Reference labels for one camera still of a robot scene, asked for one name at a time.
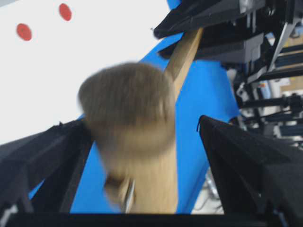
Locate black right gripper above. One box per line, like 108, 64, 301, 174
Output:
153, 0, 303, 83

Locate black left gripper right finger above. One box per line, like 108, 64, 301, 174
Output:
197, 115, 303, 215

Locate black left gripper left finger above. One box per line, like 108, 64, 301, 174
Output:
0, 119, 92, 212

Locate wooden mallet hammer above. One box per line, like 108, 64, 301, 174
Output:
78, 28, 204, 214

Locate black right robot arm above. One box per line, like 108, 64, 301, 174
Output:
154, 0, 303, 144

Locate red dot mark middle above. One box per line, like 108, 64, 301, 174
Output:
59, 3, 72, 21

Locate white foam board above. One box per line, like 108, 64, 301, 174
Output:
0, 0, 179, 143

